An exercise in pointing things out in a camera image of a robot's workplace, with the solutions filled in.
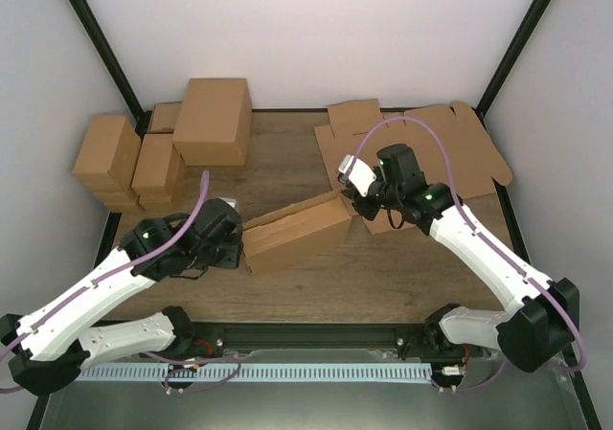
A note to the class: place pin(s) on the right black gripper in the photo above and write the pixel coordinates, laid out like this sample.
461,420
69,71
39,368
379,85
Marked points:
368,211

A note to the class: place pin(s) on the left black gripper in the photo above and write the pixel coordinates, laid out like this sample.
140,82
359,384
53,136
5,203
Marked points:
232,257

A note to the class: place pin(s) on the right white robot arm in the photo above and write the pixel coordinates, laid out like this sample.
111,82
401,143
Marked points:
539,317

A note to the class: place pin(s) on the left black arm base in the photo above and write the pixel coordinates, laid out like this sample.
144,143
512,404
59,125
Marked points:
202,340

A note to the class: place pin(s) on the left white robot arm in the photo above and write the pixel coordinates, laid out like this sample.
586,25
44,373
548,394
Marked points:
52,346

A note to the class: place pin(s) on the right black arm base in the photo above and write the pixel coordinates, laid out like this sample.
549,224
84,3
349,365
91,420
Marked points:
427,342

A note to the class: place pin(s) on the large folded cardboard box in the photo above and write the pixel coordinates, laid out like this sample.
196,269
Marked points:
214,123

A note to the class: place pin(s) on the rear small cardboard box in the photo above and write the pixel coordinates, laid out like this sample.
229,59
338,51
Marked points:
164,117

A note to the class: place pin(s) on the stack of flat cardboard blanks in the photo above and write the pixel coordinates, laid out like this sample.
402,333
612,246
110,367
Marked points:
476,163

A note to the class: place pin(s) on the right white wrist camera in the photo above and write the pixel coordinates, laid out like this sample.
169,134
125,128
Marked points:
356,173

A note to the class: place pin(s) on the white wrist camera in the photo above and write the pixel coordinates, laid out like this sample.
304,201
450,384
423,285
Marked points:
227,205
356,173

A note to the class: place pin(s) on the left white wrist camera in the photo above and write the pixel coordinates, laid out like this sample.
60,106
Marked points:
227,205

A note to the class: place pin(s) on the black aluminium frame rail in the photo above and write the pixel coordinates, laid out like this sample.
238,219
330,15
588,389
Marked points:
306,334

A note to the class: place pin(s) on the light blue slotted cable duct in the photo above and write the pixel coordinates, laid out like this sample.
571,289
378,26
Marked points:
264,372

